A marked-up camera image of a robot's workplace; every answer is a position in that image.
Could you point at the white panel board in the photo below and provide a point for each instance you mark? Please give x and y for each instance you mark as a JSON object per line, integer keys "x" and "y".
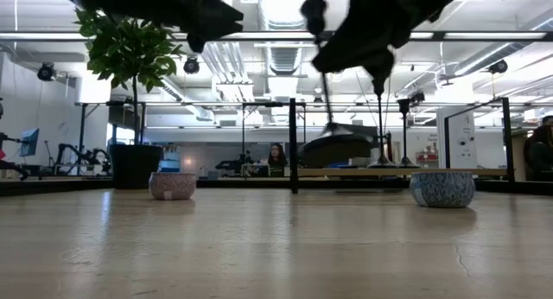
{"x": 464, "y": 135}

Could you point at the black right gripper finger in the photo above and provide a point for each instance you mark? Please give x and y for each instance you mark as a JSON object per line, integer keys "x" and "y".
{"x": 380, "y": 78}
{"x": 363, "y": 46}

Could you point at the green potted plant black pot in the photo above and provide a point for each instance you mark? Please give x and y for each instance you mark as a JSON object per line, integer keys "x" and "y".
{"x": 129, "y": 52}

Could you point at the small blue screen monitor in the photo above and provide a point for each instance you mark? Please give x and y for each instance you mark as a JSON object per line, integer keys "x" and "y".
{"x": 29, "y": 142}

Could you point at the black ceiling spotlight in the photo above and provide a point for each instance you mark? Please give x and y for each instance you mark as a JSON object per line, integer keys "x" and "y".
{"x": 45, "y": 71}
{"x": 191, "y": 65}
{"x": 417, "y": 98}
{"x": 499, "y": 66}

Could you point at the black overhead light bar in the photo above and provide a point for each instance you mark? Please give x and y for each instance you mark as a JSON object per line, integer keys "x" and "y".
{"x": 436, "y": 35}

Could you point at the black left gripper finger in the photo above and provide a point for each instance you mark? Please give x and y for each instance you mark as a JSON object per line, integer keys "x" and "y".
{"x": 197, "y": 44}
{"x": 207, "y": 16}

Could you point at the pink patterned candle tin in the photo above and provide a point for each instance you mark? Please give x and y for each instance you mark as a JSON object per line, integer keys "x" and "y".
{"x": 172, "y": 186}

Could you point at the blue storage crate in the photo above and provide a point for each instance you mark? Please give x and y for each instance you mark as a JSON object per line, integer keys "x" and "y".
{"x": 169, "y": 164}

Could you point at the black monitor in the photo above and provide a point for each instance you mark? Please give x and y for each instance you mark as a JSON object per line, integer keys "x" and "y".
{"x": 375, "y": 139}

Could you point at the blue patterned candle tin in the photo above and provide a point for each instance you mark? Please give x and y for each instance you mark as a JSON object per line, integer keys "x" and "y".
{"x": 442, "y": 190}

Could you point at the person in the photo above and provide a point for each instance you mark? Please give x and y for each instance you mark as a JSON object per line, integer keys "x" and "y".
{"x": 540, "y": 152}
{"x": 277, "y": 154}

